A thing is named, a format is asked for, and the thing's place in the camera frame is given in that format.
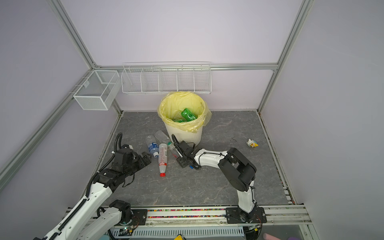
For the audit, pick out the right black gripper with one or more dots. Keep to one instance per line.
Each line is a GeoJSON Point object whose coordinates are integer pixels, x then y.
{"type": "Point", "coordinates": [181, 162]}

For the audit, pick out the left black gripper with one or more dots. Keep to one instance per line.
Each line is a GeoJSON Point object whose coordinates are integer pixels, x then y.
{"type": "Point", "coordinates": [142, 163]}

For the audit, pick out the green soda bottle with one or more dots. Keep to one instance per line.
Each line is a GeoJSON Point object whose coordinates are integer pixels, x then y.
{"type": "Point", "coordinates": [188, 115]}
{"type": "Point", "coordinates": [179, 120]}

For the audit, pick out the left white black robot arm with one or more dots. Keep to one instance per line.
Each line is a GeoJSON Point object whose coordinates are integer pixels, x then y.
{"type": "Point", "coordinates": [90, 195]}

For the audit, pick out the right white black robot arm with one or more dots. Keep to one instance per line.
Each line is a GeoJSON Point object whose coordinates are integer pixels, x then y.
{"type": "Point", "coordinates": [237, 169]}

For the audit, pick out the cream plastic waste bin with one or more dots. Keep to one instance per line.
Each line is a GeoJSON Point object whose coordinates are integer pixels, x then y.
{"type": "Point", "coordinates": [183, 132]}

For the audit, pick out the yellow plastic bin liner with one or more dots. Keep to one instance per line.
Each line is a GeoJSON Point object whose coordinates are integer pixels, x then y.
{"type": "Point", "coordinates": [174, 103]}

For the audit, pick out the clear bottle blue label white cap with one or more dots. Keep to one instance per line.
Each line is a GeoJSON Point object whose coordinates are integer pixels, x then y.
{"type": "Point", "coordinates": [153, 146]}

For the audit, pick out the white bottle red cap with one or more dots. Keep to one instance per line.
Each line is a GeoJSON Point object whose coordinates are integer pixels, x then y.
{"type": "Point", "coordinates": [163, 159]}

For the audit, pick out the clear bottle green collar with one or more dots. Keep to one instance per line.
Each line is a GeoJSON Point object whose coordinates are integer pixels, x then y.
{"type": "Point", "coordinates": [163, 138]}

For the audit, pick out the small yellow white toy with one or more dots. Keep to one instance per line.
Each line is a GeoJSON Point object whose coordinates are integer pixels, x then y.
{"type": "Point", "coordinates": [252, 143]}

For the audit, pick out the white mesh box basket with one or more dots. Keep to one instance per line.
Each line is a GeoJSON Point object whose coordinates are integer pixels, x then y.
{"type": "Point", "coordinates": [99, 90]}

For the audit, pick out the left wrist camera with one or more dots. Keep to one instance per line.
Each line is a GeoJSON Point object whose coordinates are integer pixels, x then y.
{"type": "Point", "coordinates": [127, 147]}

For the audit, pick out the long white wire basket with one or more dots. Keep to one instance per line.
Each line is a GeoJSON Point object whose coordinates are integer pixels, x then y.
{"type": "Point", "coordinates": [166, 77]}

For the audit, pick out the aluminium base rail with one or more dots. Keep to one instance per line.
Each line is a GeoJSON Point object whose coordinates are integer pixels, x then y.
{"type": "Point", "coordinates": [215, 216]}

